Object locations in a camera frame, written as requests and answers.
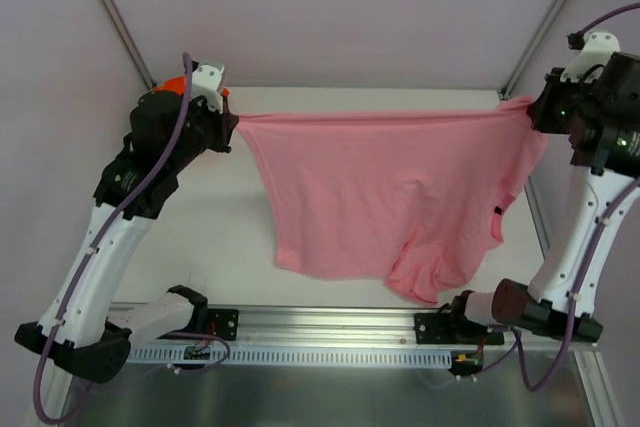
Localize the orange t shirt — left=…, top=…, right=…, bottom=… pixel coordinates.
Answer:
left=153, top=75, right=230, bottom=98

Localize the right aluminium side rail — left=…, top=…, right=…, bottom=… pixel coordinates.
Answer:
left=524, top=177, right=550, bottom=257

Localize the left aluminium corner post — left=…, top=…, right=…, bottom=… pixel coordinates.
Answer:
left=97, top=0, right=156, bottom=90

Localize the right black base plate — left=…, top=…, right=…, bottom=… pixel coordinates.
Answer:
left=413, top=312, right=505, bottom=346

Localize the white slotted cable duct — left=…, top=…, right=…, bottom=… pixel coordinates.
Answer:
left=128, top=344, right=452, bottom=369

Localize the aluminium corner post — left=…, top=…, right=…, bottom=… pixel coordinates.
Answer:
left=97, top=0, right=156, bottom=90
left=497, top=0, right=569, bottom=100

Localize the right aluminium corner post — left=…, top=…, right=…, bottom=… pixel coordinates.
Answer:
left=497, top=0, right=569, bottom=100

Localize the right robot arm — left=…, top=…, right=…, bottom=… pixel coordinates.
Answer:
left=446, top=52, right=639, bottom=344

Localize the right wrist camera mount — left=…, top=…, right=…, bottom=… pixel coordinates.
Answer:
left=560, top=30, right=620, bottom=84

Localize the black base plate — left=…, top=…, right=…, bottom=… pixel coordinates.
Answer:
left=413, top=312, right=505, bottom=346
left=205, top=308, right=240, bottom=342

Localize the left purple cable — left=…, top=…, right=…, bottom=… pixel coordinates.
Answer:
left=33, top=51, right=231, bottom=423

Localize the pink t shirt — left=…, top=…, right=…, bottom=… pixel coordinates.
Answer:
left=237, top=97, right=546, bottom=303

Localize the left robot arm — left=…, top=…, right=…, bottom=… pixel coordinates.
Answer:
left=14, top=91, right=238, bottom=384

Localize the aluminium front rail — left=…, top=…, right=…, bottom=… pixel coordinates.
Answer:
left=109, top=301, right=599, bottom=350

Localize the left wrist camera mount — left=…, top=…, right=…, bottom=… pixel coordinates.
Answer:
left=191, top=62, right=225, bottom=112

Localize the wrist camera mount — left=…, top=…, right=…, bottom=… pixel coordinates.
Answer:
left=191, top=62, right=225, bottom=112
left=560, top=30, right=620, bottom=84

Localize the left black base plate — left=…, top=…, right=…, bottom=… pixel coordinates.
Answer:
left=205, top=308, right=240, bottom=342

